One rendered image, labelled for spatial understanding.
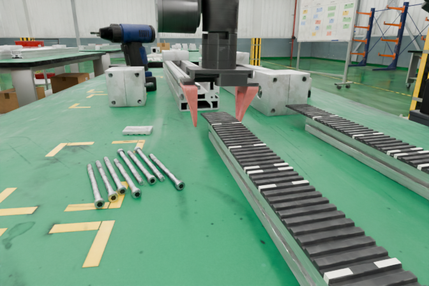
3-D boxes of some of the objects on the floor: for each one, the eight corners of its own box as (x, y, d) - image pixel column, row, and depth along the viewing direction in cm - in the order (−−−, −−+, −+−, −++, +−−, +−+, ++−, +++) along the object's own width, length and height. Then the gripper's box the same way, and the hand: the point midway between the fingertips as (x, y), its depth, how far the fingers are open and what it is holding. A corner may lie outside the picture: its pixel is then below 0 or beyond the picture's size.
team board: (287, 80, 676) (293, -3, 617) (302, 79, 697) (309, -2, 639) (337, 89, 547) (351, -16, 489) (353, 88, 568) (369, -13, 510)
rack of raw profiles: (344, 66, 1081) (352, 7, 1015) (364, 66, 1091) (374, 7, 1025) (410, 76, 768) (428, -8, 702) (438, 75, 778) (459, -7, 712)
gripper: (184, 30, 38) (184, 133, 42) (263, 33, 41) (256, 129, 45) (179, 32, 44) (180, 121, 49) (248, 34, 47) (243, 119, 51)
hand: (216, 120), depth 47 cm, fingers open, 8 cm apart
